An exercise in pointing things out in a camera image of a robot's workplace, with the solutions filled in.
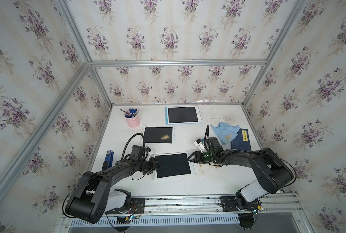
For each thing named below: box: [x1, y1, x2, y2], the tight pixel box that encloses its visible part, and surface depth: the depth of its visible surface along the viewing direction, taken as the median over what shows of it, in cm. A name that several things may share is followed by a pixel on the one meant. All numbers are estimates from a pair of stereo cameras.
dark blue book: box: [230, 128, 252, 151], surface depth 100 cm
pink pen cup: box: [124, 110, 141, 129], surface depth 103 cm
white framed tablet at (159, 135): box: [142, 125, 177, 145], surface depth 103 cm
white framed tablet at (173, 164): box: [152, 151, 196, 180], surface depth 88 cm
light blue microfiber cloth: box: [210, 122, 241, 145], surface depth 102 cm
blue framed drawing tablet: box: [165, 105, 203, 125], surface depth 117 cm
